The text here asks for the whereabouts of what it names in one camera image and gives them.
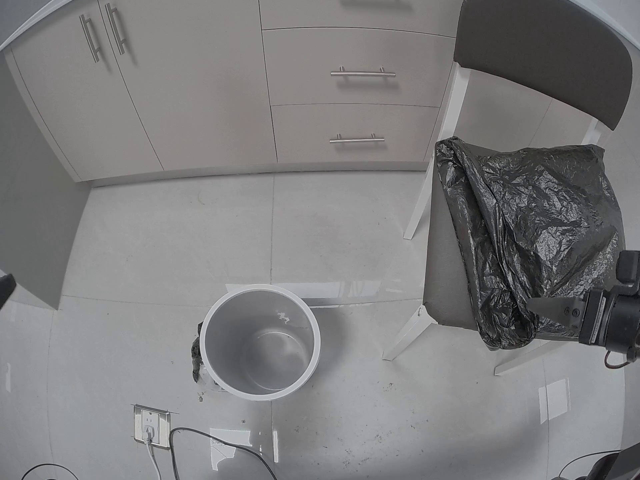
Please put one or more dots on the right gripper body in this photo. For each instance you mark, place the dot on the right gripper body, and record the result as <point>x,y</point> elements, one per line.
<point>620,318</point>

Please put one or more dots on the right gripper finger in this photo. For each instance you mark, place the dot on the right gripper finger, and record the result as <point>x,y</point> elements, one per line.
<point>560,310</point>

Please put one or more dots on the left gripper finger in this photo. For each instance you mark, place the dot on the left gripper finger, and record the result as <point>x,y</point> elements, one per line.
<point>6,288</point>

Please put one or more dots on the black plastic bag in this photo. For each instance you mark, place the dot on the black plastic bag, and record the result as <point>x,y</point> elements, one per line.
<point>525,228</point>

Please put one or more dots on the white trash bin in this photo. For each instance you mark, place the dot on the white trash bin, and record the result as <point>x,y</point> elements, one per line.
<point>225,328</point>

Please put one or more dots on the clear crumpled wrapper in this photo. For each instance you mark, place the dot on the clear crumpled wrapper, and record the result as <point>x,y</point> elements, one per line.
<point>207,380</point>

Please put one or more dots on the white chair with grey seat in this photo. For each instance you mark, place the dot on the white chair with grey seat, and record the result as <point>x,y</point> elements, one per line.
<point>540,43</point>

